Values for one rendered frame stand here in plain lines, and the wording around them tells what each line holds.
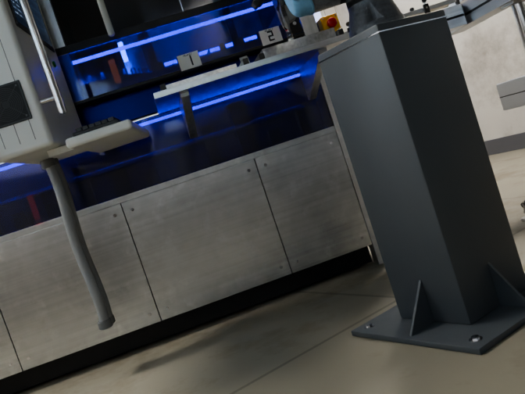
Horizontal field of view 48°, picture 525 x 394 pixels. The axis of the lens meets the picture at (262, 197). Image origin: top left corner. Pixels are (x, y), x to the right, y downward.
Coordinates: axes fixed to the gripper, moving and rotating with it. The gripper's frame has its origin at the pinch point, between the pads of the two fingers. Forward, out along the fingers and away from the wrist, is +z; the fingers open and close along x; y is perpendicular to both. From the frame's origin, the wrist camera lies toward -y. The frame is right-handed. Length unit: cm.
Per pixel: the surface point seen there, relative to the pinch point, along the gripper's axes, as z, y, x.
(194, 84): 13.4, -41.1, -24.9
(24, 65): -4, -87, -40
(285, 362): 100, -44, -55
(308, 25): -1.5, 13.3, 15.2
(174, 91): 13, -48, -25
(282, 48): 10.3, -9.1, -22.3
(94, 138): 22, -75, -41
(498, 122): 76, 197, 219
